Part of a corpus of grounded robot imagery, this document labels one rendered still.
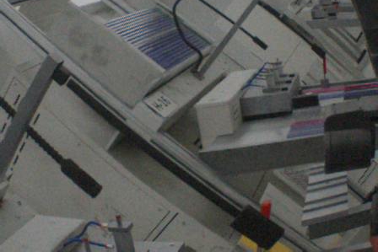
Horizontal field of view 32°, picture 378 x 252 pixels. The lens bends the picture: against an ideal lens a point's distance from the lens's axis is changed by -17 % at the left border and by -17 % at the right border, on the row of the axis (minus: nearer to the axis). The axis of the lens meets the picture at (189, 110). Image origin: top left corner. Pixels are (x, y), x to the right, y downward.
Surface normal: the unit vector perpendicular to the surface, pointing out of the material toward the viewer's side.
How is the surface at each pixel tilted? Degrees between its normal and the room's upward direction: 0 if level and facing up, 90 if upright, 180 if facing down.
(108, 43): 90
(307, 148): 90
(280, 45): 90
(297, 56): 90
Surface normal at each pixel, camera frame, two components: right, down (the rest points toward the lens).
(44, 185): -0.23, 0.21
